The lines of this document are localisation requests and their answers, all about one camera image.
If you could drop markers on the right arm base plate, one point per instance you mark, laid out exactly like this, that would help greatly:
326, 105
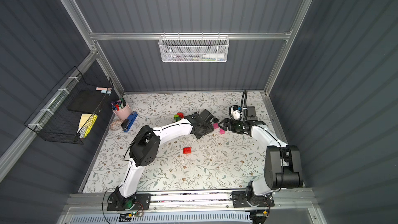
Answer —
241, 200

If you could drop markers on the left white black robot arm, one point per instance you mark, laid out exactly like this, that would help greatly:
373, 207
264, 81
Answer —
144, 149

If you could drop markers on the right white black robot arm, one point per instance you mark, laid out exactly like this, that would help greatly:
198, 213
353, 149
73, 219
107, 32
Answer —
282, 167

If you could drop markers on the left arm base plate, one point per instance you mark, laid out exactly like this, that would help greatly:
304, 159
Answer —
136, 202

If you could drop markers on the yellow sticky note pad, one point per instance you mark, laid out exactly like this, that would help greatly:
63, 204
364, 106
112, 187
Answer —
86, 124

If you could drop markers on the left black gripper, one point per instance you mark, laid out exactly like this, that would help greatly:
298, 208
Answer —
207, 119

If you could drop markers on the red lego brick rounded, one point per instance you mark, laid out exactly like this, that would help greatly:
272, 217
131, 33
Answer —
187, 150

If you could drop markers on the pink pen cup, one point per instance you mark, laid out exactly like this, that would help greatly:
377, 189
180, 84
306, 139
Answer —
121, 109

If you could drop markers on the white marker in basket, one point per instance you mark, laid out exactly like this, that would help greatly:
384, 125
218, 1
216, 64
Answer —
217, 57

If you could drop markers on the white wire mesh basket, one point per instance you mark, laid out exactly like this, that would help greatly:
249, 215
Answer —
179, 50

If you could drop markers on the blue stapler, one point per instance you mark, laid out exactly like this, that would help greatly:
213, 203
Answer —
127, 123

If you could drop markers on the round tape roll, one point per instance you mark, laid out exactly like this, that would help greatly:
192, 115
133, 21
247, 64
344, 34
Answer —
116, 125

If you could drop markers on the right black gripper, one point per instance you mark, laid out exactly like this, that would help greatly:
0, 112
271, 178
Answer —
231, 125

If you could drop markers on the magenta lego brick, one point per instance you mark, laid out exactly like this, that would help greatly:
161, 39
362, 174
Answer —
215, 125

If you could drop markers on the black wire wall basket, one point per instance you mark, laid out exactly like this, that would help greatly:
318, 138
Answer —
71, 113

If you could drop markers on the black notebook in basket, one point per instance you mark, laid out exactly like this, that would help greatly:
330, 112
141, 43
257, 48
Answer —
87, 102

